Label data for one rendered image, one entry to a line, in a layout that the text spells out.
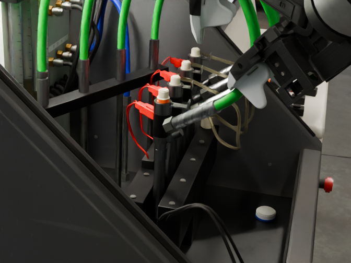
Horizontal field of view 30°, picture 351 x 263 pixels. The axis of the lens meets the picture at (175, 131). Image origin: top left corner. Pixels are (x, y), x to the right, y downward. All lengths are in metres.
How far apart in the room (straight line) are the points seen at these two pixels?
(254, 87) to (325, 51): 0.12
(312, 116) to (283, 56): 0.72
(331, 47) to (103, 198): 0.28
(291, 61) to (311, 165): 0.59
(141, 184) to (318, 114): 0.50
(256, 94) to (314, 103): 0.72
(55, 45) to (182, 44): 0.25
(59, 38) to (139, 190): 0.40
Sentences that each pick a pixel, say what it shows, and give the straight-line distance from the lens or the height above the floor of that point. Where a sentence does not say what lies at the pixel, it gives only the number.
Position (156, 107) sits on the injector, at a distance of 1.01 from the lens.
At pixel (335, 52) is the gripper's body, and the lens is 0.69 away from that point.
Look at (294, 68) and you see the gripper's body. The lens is 0.71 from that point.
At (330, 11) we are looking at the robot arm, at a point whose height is 1.37.
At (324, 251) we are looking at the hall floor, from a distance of 2.76.
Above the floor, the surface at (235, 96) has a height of 1.22.
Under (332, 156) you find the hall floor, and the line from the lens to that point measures 3.54.
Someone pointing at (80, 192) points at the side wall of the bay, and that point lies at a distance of 0.70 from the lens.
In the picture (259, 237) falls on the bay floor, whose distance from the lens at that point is 1.26.
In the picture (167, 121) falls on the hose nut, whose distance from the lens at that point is 0.91.
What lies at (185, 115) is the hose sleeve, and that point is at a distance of 0.89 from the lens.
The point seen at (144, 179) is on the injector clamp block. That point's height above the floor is 0.98.
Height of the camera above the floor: 1.52
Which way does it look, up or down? 25 degrees down
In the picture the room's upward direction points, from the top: 4 degrees clockwise
